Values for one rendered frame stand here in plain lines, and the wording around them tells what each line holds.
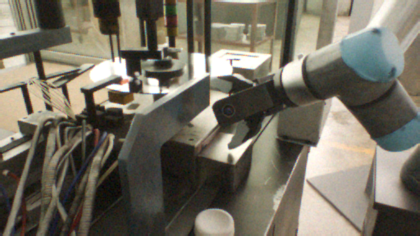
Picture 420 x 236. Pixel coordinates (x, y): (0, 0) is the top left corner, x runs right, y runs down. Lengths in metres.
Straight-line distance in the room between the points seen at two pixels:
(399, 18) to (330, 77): 0.19
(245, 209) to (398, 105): 0.32
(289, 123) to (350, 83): 0.41
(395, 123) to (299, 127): 0.38
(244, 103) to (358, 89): 0.17
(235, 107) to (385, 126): 0.22
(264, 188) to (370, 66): 0.36
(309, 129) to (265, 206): 0.28
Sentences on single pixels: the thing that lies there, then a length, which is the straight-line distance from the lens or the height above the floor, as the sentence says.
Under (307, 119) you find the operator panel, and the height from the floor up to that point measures 0.82.
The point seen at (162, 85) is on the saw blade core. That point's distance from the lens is 0.67.
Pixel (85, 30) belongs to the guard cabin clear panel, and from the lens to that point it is 1.59.
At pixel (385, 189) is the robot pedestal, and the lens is 0.79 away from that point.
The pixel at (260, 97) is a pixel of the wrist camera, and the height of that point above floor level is 0.98.
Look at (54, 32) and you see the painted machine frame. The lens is 0.82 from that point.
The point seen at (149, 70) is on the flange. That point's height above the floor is 0.96.
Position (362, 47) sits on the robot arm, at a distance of 0.46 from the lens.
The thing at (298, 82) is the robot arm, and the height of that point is 1.01.
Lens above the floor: 1.17
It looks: 25 degrees down
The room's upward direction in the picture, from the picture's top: straight up
